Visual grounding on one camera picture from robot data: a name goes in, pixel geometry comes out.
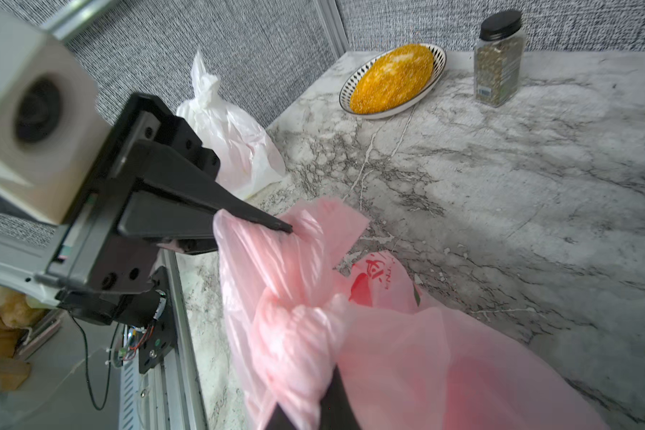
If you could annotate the white plastic bag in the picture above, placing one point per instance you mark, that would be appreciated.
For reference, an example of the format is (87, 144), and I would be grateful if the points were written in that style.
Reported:
(249, 160)

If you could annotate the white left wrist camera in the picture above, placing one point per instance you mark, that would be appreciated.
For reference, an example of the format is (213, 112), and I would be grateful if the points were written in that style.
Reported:
(50, 129)

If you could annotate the yellow food on plate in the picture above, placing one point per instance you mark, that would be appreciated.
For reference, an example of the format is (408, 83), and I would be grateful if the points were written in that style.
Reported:
(393, 80)

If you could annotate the pink plastic bag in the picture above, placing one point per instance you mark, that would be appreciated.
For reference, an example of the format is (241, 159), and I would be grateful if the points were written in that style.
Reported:
(406, 360)

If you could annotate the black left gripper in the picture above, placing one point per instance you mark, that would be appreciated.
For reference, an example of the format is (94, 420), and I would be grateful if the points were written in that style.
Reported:
(109, 243)

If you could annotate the cream banana print plastic bag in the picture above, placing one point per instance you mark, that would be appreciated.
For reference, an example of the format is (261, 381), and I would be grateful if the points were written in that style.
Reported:
(17, 318)

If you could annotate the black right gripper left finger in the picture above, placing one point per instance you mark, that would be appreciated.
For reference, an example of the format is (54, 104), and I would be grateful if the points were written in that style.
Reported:
(279, 420)

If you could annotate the patterned plate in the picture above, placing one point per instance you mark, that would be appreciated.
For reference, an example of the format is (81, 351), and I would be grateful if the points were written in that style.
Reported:
(439, 67)

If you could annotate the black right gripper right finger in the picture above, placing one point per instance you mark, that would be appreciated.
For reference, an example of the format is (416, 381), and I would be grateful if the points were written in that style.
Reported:
(336, 412)

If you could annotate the glass herb spice jar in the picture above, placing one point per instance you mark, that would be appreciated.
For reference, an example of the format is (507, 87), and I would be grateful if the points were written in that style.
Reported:
(497, 57)

